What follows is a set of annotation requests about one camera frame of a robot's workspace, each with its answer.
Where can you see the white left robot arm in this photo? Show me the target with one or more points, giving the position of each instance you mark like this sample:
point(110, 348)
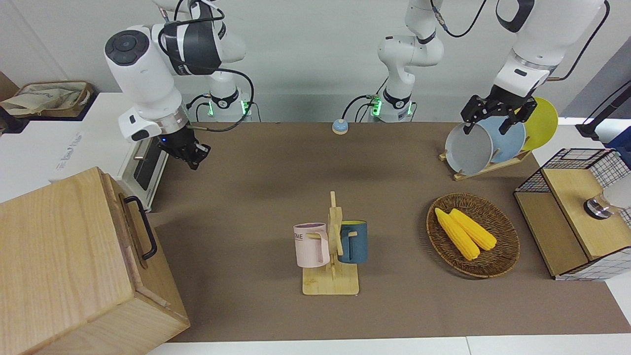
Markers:
point(552, 34)

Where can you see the wooden mug stand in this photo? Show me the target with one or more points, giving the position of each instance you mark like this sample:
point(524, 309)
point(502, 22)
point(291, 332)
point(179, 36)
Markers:
point(330, 283)

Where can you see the pink mug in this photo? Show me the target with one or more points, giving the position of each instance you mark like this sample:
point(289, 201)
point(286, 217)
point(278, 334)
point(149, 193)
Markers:
point(308, 246)

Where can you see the yellow plate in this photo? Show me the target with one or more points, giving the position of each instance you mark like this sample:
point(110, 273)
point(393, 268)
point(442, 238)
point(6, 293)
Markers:
point(542, 123)

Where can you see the dark blue mug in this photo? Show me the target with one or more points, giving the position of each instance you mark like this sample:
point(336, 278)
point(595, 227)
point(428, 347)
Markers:
point(357, 241)

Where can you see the yellow corn cob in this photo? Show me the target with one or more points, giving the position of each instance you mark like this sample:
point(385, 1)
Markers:
point(458, 236)
point(477, 231)

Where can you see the brown wicker basket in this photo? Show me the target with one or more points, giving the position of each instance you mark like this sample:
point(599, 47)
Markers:
point(493, 261)

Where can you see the light wooden cabinet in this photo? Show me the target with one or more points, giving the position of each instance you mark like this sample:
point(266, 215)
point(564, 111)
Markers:
point(49, 256)

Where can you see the blue bell button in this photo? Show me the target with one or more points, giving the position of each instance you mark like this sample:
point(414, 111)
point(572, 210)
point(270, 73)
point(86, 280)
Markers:
point(340, 127)

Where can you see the white cylindrical bottle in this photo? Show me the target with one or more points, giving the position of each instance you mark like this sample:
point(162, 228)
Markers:
point(599, 207)

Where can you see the light wooden drawer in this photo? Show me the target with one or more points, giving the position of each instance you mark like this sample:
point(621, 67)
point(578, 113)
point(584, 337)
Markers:
point(129, 231)

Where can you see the white toaster oven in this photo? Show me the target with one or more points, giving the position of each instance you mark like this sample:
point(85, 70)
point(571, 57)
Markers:
point(148, 172)

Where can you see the light blue plate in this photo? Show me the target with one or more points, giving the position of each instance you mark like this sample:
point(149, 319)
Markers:
point(508, 143)

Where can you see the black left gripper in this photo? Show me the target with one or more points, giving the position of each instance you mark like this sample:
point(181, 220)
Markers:
point(498, 106)

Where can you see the beige cloth bag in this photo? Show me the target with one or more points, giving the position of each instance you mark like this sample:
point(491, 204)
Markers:
point(44, 98)

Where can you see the grey plate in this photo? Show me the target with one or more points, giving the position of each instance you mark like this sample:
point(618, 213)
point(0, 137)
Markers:
point(468, 150)

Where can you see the black stand pole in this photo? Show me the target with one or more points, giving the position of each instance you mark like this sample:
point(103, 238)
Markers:
point(586, 130)

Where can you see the blue box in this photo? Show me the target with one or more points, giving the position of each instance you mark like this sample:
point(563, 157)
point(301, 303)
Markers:
point(623, 148)

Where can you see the brown table mat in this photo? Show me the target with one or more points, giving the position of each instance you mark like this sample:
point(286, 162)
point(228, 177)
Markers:
point(394, 172)

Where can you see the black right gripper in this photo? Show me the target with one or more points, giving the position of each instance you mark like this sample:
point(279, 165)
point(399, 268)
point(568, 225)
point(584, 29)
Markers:
point(177, 143)

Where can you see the wooden plate rack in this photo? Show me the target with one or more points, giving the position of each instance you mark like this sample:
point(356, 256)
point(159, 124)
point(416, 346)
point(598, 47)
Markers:
point(473, 173)

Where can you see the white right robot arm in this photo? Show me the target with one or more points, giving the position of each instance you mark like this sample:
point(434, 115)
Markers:
point(143, 74)

